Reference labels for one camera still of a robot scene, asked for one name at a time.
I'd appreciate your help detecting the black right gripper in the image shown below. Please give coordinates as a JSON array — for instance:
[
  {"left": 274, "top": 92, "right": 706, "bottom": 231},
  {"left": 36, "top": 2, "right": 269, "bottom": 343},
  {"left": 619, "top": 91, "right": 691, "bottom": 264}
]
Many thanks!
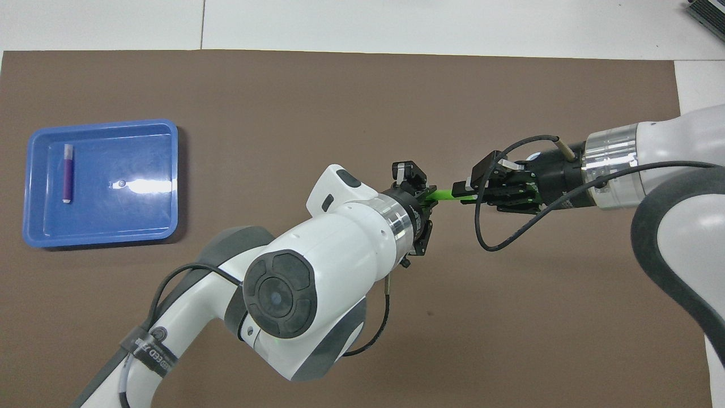
[{"left": 451, "top": 144, "right": 593, "bottom": 214}]

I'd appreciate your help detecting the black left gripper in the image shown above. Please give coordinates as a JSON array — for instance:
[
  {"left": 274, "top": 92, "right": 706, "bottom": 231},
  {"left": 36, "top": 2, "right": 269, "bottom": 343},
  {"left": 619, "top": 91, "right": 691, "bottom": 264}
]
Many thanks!
[{"left": 392, "top": 161, "right": 438, "bottom": 256}]

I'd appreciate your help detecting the green marker pen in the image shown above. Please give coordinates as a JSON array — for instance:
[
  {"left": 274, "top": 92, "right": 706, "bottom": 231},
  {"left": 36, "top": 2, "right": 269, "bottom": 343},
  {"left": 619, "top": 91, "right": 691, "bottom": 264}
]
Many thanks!
[{"left": 425, "top": 187, "right": 471, "bottom": 202}]

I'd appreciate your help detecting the purple marker pen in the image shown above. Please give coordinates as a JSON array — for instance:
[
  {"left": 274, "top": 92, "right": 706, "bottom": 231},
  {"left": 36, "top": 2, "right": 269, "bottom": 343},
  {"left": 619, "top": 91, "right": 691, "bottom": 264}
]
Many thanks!
[{"left": 62, "top": 144, "right": 75, "bottom": 205}]

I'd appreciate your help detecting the brown table mat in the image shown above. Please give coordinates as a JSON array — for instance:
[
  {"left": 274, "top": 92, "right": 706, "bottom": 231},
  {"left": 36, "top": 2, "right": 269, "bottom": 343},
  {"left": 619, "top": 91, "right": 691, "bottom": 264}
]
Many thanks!
[{"left": 0, "top": 50, "right": 713, "bottom": 408}]

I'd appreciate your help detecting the blue plastic tray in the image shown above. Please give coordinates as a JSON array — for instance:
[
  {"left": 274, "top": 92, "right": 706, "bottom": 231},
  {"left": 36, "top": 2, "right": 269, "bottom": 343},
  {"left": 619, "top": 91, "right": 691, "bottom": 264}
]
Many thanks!
[{"left": 23, "top": 119, "right": 180, "bottom": 249}]

